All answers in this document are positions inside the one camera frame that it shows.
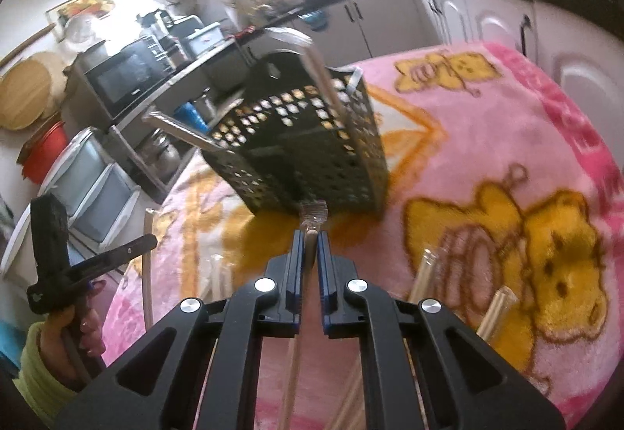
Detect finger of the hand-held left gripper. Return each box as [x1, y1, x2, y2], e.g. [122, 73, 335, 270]
[67, 235, 158, 300]

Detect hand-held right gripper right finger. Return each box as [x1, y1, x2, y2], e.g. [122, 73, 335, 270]
[317, 231, 569, 430]

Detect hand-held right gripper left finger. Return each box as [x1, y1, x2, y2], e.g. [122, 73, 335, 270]
[55, 230, 308, 430]

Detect wooden chopsticks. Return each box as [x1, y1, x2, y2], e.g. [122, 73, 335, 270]
[202, 253, 236, 306]
[474, 288, 518, 349]
[285, 200, 331, 430]
[408, 242, 440, 305]

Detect black perforated utensil basket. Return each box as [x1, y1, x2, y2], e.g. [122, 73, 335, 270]
[201, 49, 392, 221]

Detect person's left forearm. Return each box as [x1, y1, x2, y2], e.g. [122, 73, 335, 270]
[12, 322, 79, 422]

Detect person's left hand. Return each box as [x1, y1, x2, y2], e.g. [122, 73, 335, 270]
[39, 280, 108, 383]

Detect plastic storage drawers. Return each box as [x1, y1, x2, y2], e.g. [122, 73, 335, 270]
[38, 127, 143, 251]

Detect red bucket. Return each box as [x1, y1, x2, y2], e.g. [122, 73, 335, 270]
[18, 119, 70, 186]

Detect stacked steel pots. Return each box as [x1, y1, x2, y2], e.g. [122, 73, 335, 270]
[138, 127, 182, 178]

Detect blue can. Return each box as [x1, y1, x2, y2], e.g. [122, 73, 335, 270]
[173, 103, 209, 134]

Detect round wooden boards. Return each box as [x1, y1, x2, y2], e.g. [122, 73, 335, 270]
[0, 51, 67, 132]

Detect black microwave oven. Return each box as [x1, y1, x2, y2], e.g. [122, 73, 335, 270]
[77, 39, 180, 120]

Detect pink printed blanket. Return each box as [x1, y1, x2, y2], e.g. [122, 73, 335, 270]
[101, 41, 624, 430]

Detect light blue storage box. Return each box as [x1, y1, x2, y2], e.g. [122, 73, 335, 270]
[186, 22, 228, 59]

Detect blender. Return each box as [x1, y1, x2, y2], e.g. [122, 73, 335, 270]
[138, 9, 175, 39]

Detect blue hanging holder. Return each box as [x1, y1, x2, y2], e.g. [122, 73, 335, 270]
[304, 9, 329, 31]

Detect white kitchen cabinets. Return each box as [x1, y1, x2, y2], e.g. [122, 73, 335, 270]
[301, 0, 624, 129]

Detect narrow steel utensil handle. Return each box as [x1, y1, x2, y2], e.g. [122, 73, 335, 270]
[144, 111, 230, 153]

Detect fruit wall picture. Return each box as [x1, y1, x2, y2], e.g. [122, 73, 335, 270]
[45, 0, 118, 30]

